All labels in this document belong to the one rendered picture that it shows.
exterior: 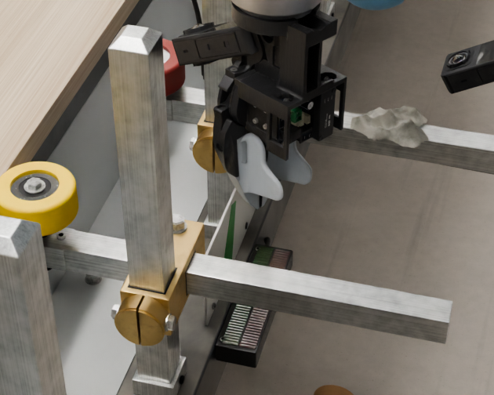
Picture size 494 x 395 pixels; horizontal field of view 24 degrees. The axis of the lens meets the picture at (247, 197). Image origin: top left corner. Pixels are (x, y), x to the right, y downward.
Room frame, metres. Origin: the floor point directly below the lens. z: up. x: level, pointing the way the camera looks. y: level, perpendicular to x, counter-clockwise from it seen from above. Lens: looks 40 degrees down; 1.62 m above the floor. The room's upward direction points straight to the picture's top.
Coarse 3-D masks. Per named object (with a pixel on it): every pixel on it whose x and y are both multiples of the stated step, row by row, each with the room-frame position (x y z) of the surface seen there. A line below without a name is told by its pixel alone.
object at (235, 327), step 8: (264, 248) 0.99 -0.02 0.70; (272, 248) 0.99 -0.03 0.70; (256, 256) 0.98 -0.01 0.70; (264, 256) 0.98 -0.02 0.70; (264, 264) 0.97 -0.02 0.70; (240, 304) 0.90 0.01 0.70; (240, 312) 0.89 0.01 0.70; (248, 312) 0.89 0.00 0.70; (232, 320) 0.88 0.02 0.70; (240, 320) 0.88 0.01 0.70; (232, 328) 0.86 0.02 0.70; (240, 328) 0.86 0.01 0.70; (224, 336) 0.85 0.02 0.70; (232, 336) 0.85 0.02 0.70; (240, 336) 0.85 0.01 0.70; (232, 344) 0.84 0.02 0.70
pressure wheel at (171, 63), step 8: (168, 40) 1.13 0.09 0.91; (168, 48) 1.11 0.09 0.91; (168, 56) 1.10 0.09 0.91; (168, 64) 1.08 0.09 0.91; (176, 64) 1.08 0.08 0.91; (168, 72) 1.06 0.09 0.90; (176, 72) 1.07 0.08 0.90; (184, 72) 1.09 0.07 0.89; (168, 80) 1.06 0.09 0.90; (176, 80) 1.07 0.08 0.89; (184, 80) 1.09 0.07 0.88; (168, 88) 1.06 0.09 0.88; (176, 88) 1.07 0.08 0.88
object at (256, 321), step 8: (280, 256) 0.98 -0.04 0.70; (288, 256) 0.98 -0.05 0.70; (272, 264) 0.97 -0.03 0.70; (280, 264) 0.97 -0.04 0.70; (256, 312) 0.89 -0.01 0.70; (264, 312) 0.89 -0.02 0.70; (256, 320) 0.88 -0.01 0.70; (264, 320) 0.88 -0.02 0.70; (248, 328) 0.86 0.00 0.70; (256, 328) 0.86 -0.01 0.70; (248, 336) 0.85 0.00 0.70; (256, 336) 0.85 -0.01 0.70; (240, 344) 0.84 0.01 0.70; (248, 344) 0.84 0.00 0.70; (256, 344) 0.84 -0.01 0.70
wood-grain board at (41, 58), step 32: (0, 0) 1.23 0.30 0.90; (32, 0) 1.23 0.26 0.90; (64, 0) 1.23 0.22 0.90; (96, 0) 1.23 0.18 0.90; (128, 0) 1.24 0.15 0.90; (0, 32) 1.15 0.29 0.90; (32, 32) 1.15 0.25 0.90; (64, 32) 1.15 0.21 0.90; (96, 32) 1.15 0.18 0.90; (0, 64) 1.09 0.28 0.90; (32, 64) 1.09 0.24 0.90; (64, 64) 1.09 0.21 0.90; (0, 96) 1.02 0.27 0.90; (32, 96) 1.02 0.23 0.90; (64, 96) 1.04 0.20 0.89; (0, 128) 0.96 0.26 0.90; (32, 128) 0.96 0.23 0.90; (0, 160) 0.91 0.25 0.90
